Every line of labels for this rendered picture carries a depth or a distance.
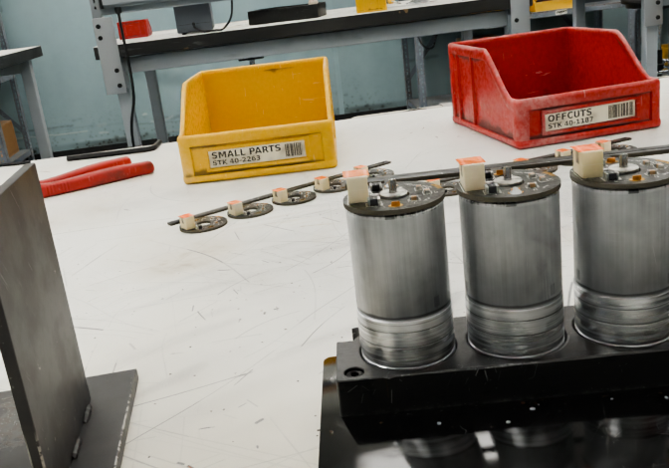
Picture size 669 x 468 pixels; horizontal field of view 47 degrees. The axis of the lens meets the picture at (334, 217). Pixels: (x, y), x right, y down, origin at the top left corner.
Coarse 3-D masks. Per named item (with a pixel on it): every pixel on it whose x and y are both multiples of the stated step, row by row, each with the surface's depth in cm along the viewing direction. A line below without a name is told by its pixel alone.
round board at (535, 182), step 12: (492, 180) 19; (528, 180) 19; (540, 180) 19; (552, 180) 18; (468, 192) 18; (480, 192) 18; (492, 192) 18; (504, 192) 18; (528, 192) 18; (540, 192) 18; (552, 192) 18
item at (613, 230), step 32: (608, 160) 20; (576, 192) 19; (608, 192) 18; (640, 192) 18; (576, 224) 19; (608, 224) 18; (640, 224) 18; (576, 256) 19; (608, 256) 18; (640, 256) 18; (576, 288) 19; (608, 288) 19; (640, 288) 18; (576, 320) 20; (608, 320) 19; (640, 320) 18
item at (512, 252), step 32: (480, 224) 18; (512, 224) 18; (544, 224) 18; (480, 256) 18; (512, 256) 18; (544, 256) 18; (480, 288) 19; (512, 288) 18; (544, 288) 18; (480, 320) 19; (512, 320) 19; (544, 320) 19; (480, 352) 19; (512, 352) 19; (544, 352) 19
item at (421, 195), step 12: (372, 192) 19; (408, 192) 19; (420, 192) 19; (432, 192) 19; (444, 192) 19; (348, 204) 19; (360, 204) 18; (372, 204) 18; (384, 204) 18; (408, 204) 18; (420, 204) 18; (432, 204) 18
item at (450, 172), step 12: (564, 156) 21; (612, 156) 20; (636, 156) 20; (456, 168) 21; (492, 168) 20; (516, 168) 20; (528, 168) 20; (372, 180) 20; (384, 180) 20; (396, 180) 20; (408, 180) 20; (420, 180) 20
